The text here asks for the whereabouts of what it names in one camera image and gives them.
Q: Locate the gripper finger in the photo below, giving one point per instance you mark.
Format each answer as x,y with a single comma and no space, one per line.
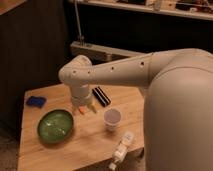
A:
92,108
75,110

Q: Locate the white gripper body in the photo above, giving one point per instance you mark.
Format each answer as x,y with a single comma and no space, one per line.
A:
82,101

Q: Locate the green ceramic bowl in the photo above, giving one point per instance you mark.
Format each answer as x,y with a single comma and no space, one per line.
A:
55,126

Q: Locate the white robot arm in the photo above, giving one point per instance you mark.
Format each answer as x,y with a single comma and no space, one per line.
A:
178,105

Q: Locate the orange marker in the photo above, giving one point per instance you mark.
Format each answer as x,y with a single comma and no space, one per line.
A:
81,110

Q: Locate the black striped rectangular block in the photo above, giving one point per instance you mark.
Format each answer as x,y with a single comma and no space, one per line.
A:
101,96

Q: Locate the translucent plastic cup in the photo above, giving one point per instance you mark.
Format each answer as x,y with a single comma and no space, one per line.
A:
112,117

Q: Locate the blue sponge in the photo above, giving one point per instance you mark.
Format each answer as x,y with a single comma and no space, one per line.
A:
35,101

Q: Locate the long grey case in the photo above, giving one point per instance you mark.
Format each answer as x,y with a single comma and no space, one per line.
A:
100,53

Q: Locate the white squeeze bottle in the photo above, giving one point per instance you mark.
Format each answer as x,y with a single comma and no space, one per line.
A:
121,150

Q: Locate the vertical metal pole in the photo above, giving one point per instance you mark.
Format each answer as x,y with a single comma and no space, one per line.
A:
80,37

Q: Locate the wooden wall shelf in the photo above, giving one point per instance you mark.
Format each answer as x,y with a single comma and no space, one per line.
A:
155,7

